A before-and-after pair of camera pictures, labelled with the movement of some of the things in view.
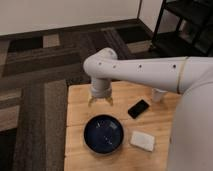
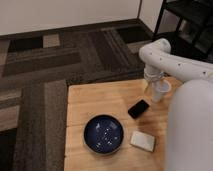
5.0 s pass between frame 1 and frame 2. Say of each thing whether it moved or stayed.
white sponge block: stayed
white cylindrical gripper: moved
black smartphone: stayed
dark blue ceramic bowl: stayed
